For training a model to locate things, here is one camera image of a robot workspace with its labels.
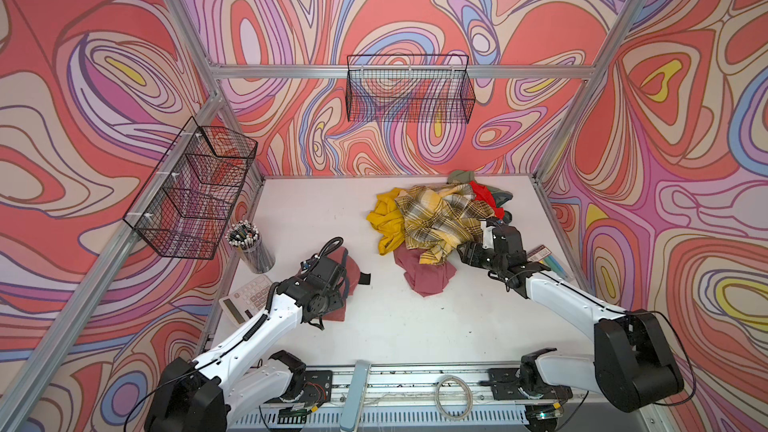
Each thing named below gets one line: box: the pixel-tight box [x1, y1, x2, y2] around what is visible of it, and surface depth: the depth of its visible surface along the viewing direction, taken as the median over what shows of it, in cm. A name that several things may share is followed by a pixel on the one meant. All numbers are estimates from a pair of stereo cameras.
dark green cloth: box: [487, 185, 514, 224], surface depth 110 cm
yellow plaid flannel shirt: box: [394, 183, 496, 264], surface depth 93 cm
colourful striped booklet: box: [527, 244, 567, 278], surface depth 98 cm
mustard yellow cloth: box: [366, 188, 405, 255], surface depth 101 cm
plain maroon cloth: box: [393, 248, 457, 297], surface depth 92 cm
